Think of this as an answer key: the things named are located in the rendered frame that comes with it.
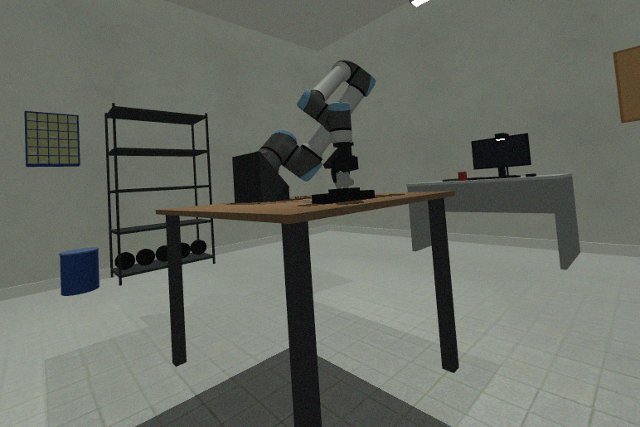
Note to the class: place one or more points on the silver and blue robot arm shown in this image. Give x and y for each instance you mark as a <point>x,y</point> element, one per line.
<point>282,149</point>

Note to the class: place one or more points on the black rack of labelled bins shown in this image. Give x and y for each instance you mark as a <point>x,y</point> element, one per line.
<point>342,194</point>

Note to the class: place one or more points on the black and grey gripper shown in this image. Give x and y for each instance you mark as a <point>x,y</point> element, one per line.
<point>344,161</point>

